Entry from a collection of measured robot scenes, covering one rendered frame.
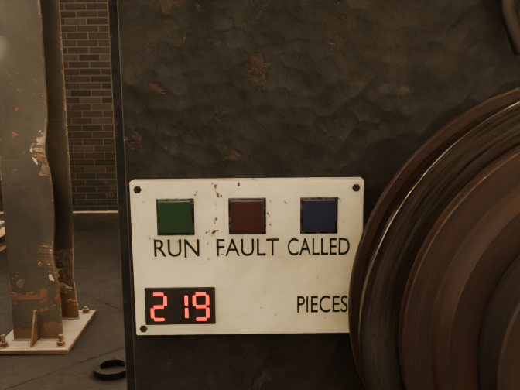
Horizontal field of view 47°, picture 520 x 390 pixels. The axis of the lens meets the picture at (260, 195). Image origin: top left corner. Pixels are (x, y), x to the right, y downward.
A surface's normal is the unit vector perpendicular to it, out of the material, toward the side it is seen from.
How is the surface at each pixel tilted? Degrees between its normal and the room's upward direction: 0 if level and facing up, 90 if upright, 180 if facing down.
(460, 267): 69
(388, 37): 90
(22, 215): 90
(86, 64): 90
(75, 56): 90
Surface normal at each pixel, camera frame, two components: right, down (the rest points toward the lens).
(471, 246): -0.76, -0.39
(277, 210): 0.01, 0.17
